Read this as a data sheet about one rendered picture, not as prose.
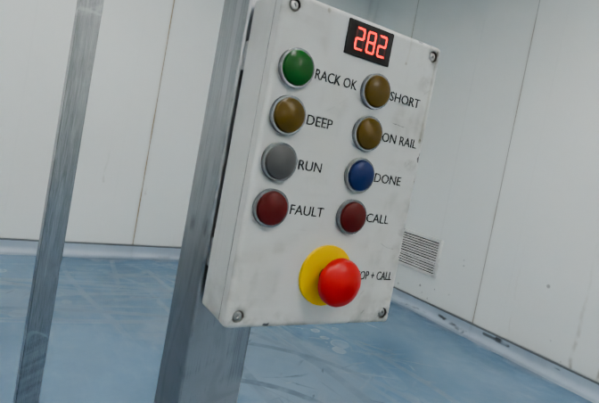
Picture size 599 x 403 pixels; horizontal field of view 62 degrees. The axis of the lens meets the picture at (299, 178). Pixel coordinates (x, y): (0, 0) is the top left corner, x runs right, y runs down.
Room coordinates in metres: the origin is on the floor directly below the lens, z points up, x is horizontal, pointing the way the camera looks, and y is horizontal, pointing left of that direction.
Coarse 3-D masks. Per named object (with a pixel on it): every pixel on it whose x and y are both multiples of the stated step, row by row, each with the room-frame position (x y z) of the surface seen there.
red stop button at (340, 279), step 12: (336, 264) 0.39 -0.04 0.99; (348, 264) 0.39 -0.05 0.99; (324, 276) 0.39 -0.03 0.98; (336, 276) 0.39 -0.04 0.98; (348, 276) 0.39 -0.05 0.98; (360, 276) 0.40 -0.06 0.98; (324, 288) 0.38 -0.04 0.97; (336, 288) 0.39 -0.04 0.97; (348, 288) 0.39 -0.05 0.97; (324, 300) 0.39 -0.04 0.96; (336, 300) 0.39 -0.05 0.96; (348, 300) 0.40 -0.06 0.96
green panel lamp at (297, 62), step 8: (288, 56) 0.37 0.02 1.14; (296, 56) 0.37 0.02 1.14; (304, 56) 0.37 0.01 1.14; (288, 64) 0.37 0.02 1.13; (296, 64) 0.37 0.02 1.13; (304, 64) 0.38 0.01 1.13; (312, 64) 0.38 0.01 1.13; (288, 72) 0.37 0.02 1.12; (296, 72) 0.37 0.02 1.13; (304, 72) 0.38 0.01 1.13; (312, 72) 0.38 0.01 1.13; (288, 80) 0.37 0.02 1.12; (296, 80) 0.37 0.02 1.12; (304, 80) 0.38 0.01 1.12
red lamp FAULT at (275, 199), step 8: (272, 192) 0.37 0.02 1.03; (264, 200) 0.37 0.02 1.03; (272, 200) 0.37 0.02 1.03; (280, 200) 0.38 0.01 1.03; (264, 208) 0.37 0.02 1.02; (272, 208) 0.37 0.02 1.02; (280, 208) 0.38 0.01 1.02; (264, 216) 0.37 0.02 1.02; (272, 216) 0.37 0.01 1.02; (280, 216) 0.38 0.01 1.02; (264, 224) 0.37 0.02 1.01; (272, 224) 0.38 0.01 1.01
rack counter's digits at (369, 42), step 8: (360, 32) 0.41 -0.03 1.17; (368, 32) 0.41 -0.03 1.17; (376, 32) 0.42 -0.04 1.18; (360, 40) 0.41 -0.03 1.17; (368, 40) 0.41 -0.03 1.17; (376, 40) 0.42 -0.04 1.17; (384, 40) 0.42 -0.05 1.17; (352, 48) 0.40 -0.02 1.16; (360, 48) 0.41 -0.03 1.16; (368, 48) 0.41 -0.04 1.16; (376, 48) 0.42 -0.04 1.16; (384, 48) 0.42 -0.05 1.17; (376, 56) 0.42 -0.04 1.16; (384, 56) 0.42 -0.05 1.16
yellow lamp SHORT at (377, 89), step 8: (368, 80) 0.41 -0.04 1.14; (376, 80) 0.41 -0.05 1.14; (384, 80) 0.42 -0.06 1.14; (368, 88) 0.41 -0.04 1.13; (376, 88) 0.42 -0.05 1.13; (384, 88) 0.42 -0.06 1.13; (368, 96) 0.41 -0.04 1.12; (376, 96) 0.42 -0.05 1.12; (384, 96) 0.42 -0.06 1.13; (376, 104) 0.42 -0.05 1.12
